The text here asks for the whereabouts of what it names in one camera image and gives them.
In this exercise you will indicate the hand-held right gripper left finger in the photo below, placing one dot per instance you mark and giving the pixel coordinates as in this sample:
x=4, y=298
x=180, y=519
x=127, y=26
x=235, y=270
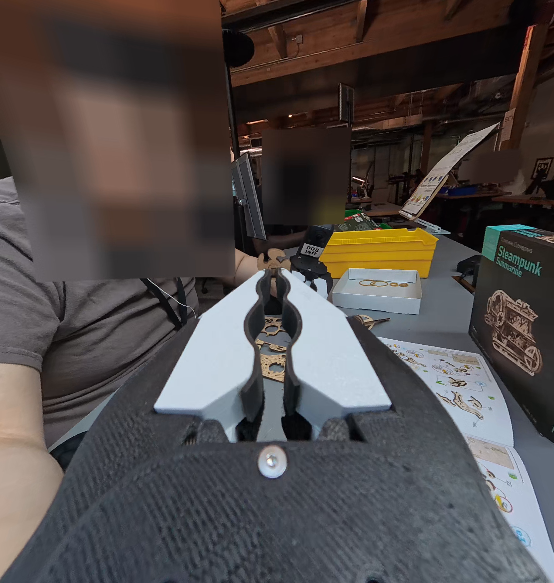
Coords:
x=213, y=364

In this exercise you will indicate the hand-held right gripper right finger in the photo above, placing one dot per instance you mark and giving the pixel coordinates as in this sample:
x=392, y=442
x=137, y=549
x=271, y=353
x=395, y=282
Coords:
x=340, y=364

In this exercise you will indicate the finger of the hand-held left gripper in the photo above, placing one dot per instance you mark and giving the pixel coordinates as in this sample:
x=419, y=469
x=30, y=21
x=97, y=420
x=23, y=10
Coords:
x=321, y=286

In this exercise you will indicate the plywood parts sheet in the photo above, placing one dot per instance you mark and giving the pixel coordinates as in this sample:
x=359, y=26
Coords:
x=274, y=364

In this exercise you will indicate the person's left forearm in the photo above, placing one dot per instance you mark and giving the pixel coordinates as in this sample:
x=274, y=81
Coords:
x=247, y=268

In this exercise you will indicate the another person's forearm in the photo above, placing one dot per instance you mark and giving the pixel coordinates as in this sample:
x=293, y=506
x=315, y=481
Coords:
x=286, y=237

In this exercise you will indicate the person's right forearm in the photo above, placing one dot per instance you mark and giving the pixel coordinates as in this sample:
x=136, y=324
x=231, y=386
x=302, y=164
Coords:
x=17, y=455

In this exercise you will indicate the black model kit box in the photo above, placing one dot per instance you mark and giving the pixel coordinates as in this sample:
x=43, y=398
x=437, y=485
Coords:
x=486, y=282

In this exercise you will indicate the wooden lever part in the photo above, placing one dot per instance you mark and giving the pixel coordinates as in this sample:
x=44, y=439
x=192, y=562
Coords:
x=365, y=321

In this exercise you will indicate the cluster of yellow rubber bands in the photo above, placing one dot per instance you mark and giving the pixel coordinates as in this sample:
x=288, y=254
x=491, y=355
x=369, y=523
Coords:
x=372, y=283

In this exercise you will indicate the white cardboard tray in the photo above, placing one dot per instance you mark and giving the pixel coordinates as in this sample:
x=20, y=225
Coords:
x=377, y=300

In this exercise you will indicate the yellow plastic bin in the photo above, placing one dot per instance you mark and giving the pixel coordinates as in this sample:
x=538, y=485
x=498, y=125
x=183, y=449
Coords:
x=377, y=259

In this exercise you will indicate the green printed box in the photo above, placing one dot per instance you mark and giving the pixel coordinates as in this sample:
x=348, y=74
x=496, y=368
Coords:
x=356, y=222

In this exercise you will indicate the grey monitor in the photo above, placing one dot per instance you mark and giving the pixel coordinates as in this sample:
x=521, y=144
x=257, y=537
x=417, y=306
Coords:
x=249, y=200

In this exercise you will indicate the white instruction booklet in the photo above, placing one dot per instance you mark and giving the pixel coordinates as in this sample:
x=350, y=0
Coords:
x=477, y=410

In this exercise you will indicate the wooden clipboard with instruction sheet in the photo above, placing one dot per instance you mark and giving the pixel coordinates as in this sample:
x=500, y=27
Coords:
x=445, y=168

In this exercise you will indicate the black stand pole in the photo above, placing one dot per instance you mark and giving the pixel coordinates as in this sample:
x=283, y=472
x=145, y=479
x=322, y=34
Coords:
x=233, y=118

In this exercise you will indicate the hanging metal frame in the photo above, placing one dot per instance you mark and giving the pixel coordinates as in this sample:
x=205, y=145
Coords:
x=346, y=102

